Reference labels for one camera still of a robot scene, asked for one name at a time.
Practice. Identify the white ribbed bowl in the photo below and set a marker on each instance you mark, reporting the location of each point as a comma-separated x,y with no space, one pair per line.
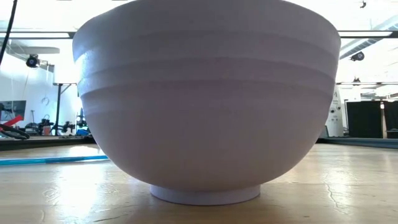
205,109

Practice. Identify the blue plastic straw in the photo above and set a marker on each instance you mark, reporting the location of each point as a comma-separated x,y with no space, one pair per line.
46,160

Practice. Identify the white cylindrical tank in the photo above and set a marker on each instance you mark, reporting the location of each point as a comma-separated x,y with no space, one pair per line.
335,118

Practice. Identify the black light stand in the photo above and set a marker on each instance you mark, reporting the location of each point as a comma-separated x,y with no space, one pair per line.
58,105

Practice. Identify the black upright panel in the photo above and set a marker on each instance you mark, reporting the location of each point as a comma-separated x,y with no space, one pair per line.
363,119
392,119

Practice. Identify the black ceiling spotlight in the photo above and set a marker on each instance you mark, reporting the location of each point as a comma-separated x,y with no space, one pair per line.
32,61
357,56

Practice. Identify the red flat object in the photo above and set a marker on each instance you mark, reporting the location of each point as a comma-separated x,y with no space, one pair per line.
14,120

